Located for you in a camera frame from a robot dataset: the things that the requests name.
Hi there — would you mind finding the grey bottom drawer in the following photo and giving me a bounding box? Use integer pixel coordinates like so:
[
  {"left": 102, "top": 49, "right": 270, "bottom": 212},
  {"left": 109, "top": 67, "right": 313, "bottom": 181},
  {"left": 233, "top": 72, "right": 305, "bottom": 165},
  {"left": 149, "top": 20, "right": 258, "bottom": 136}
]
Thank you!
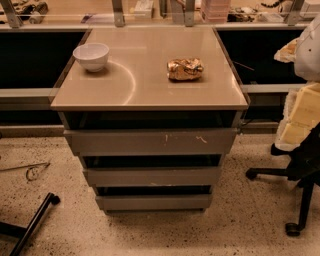
[{"left": 96, "top": 194, "right": 212, "bottom": 211}]

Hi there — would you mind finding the crumpled gold chip bag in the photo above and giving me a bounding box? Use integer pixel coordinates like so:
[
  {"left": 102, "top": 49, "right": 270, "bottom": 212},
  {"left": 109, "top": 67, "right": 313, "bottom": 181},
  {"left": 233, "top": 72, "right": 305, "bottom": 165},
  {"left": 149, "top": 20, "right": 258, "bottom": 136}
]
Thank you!
[{"left": 167, "top": 58, "right": 204, "bottom": 81}]

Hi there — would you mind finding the grey drawer cabinet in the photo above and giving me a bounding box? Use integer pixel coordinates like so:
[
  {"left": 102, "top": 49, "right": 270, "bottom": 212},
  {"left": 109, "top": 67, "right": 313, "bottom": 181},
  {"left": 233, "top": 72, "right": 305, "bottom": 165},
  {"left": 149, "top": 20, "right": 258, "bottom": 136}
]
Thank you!
[{"left": 51, "top": 27, "right": 248, "bottom": 200}]

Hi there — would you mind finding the black office chair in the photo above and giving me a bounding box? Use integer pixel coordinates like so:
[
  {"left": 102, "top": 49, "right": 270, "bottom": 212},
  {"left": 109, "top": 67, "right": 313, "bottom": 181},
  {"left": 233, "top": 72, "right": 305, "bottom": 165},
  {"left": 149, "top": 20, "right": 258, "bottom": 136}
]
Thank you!
[{"left": 246, "top": 124, "right": 320, "bottom": 236}]

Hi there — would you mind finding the grey drawer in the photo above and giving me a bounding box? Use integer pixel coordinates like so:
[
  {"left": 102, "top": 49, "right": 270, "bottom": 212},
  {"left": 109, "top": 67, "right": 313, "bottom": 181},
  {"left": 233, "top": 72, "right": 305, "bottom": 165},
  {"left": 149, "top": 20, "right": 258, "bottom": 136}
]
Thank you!
[
  {"left": 64, "top": 128, "right": 236, "bottom": 156},
  {"left": 83, "top": 167, "right": 221, "bottom": 187},
  {"left": 96, "top": 194, "right": 212, "bottom": 211}
]

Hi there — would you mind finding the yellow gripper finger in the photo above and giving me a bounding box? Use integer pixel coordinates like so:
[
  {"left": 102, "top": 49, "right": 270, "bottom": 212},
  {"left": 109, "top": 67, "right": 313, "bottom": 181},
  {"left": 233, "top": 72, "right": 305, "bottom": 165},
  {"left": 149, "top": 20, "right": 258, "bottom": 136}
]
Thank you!
[{"left": 274, "top": 39, "right": 297, "bottom": 63}]

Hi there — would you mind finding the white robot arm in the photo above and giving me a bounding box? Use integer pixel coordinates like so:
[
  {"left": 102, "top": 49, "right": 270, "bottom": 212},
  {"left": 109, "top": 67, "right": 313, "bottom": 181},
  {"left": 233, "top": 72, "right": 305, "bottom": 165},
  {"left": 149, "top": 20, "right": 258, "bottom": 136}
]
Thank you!
[{"left": 274, "top": 14, "right": 320, "bottom": 82}]

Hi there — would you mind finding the pink plastic box stack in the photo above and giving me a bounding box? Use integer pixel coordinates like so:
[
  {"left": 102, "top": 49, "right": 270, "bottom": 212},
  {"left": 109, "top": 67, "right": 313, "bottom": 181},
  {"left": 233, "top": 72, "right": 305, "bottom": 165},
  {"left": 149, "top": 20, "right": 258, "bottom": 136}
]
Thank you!
[{"left": 200, "top": 0, "right": 231, "bottom": 23}]

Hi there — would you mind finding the grey top drawer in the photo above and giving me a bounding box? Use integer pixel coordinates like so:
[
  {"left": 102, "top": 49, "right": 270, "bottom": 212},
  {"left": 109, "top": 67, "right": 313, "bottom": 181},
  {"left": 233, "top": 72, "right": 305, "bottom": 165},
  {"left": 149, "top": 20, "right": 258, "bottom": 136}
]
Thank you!
[{"left": 64, "top": 128, "right": 236, "bottom": 156}]

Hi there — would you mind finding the white ceramic bowl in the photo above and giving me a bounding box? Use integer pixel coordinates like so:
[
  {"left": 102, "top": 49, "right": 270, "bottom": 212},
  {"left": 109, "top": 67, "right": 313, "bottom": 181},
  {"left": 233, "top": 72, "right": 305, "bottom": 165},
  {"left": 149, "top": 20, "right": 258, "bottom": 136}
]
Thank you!
[{"left": 73, "top": 43, "right": 109, "bottom": 72}]

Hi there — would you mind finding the cable on floor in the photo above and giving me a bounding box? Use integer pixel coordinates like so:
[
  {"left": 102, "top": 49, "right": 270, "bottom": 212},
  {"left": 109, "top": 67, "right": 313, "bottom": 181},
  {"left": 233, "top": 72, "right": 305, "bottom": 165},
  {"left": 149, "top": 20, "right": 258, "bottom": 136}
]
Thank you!
[{"left": 0, "top": 161, "right": 52, "bottom": 182}]

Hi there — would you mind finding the black chair leg left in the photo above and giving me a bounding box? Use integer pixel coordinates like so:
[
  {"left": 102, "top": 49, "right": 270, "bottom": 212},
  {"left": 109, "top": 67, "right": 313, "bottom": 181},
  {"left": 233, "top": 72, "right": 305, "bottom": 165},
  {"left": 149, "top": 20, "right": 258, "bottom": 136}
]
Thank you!
[{"left": 0, "top": 193, "right": 60, "bottom": 256}]

